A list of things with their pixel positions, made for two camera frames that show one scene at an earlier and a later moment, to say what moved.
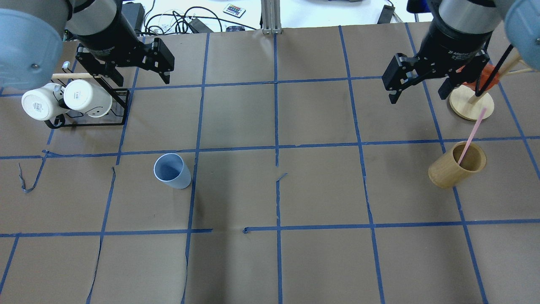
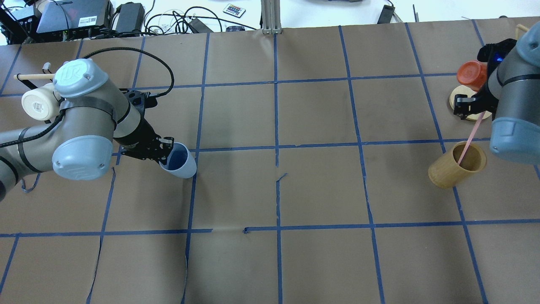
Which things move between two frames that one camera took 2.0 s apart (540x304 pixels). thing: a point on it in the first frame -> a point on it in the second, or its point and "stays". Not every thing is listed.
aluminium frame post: (271, 17) stays
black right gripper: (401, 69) -> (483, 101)
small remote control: (234, 10) stays
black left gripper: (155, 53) -> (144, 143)
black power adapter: (198, 27) stays
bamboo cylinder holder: (445, 172) stays
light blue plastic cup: (171, 169) -> (180, 163)
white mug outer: (45, 102) stays
